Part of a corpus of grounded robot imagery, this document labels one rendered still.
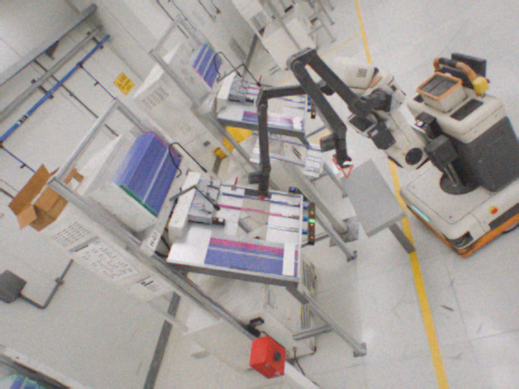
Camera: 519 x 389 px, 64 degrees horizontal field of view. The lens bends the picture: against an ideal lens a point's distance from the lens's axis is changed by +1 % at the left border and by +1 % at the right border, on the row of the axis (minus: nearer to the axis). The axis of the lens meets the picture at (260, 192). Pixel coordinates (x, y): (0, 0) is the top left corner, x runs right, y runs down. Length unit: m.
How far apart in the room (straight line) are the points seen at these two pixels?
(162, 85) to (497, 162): 2.30
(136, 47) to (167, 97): 2.16
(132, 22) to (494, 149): 4.12
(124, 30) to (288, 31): 2.53
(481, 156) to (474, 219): 0.38
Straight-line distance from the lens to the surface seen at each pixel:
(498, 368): 2.44
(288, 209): 2.59
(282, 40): 6.78
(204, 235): 2.38
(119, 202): 2.18
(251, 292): 2.58
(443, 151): 2.38
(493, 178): 2.57
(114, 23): 5.41
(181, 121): 3.41
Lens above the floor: 2.18
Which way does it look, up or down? 29 degrees down
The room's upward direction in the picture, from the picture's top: 43 degrees counter-clockwise
